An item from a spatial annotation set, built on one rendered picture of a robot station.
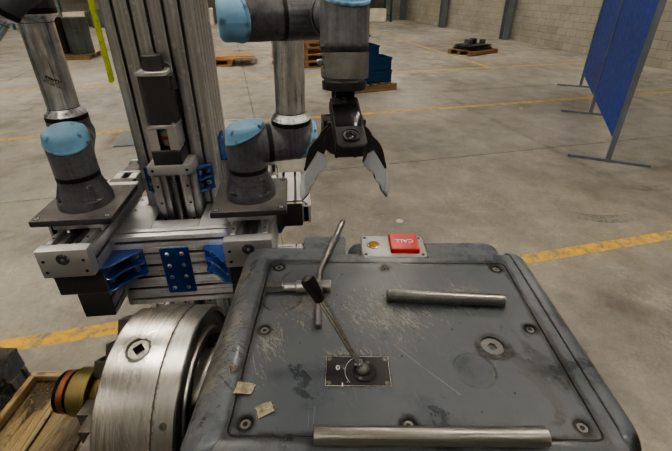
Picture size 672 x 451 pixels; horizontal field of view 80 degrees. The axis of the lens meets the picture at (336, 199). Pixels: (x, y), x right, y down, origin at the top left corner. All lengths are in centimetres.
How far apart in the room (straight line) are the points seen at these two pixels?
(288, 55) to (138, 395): 82
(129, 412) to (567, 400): 62
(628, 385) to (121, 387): 233
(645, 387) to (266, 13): 243
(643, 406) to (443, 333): 193
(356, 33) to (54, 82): 100
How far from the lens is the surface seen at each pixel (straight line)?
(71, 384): 91
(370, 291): 74
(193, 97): 136
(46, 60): 142
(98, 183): 137
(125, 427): 74
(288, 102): 115
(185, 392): 74
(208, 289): 143
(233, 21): 69
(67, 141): 131
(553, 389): 67
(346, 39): 62
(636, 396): 258
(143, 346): 75
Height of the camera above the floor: 174
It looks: 28 degrees down
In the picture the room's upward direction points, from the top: straight up
